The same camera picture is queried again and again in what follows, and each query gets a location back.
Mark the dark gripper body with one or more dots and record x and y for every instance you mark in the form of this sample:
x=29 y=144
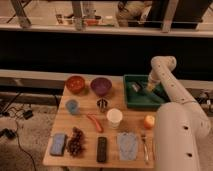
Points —
x=136 y=87

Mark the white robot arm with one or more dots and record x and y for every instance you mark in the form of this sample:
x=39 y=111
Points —
x=178 y=123

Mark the green plastic tray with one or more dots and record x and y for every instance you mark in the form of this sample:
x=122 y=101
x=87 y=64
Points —
x=138 y=100

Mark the purple bowl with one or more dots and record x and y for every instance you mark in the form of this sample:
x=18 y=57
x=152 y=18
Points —
x=101 y=86

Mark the white paper cup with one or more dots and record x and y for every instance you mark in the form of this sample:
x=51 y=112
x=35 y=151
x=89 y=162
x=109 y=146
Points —
x=114 y=117

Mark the orange apple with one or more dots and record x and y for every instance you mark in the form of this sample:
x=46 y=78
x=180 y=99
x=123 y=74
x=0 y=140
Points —
x=149 y=122

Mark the small metal cup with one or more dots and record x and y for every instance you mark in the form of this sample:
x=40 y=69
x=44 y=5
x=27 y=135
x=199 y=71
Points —
x=102 y=105

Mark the silver fork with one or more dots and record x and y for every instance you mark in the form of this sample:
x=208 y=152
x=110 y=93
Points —
x=146 y=156

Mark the red chili pepper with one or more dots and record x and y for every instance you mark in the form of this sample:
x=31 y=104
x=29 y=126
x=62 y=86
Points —
x=96 y=123

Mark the blue folded cloth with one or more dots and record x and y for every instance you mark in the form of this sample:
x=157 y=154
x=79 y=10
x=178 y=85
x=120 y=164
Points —
x=127 y=146

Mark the orange bowl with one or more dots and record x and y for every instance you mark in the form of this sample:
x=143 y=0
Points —
x=75 y=84

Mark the black remote control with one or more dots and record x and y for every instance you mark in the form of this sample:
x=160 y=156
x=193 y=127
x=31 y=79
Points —
x=102 y=150

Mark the blue plastic cup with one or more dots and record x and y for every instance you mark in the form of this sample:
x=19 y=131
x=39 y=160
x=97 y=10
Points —
x=72 y=106

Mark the bunch of dark grapes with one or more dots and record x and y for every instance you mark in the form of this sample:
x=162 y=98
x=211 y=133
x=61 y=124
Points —
x=75 y=143

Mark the blue sponge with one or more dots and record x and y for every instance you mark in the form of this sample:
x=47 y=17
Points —
x=58 y=144

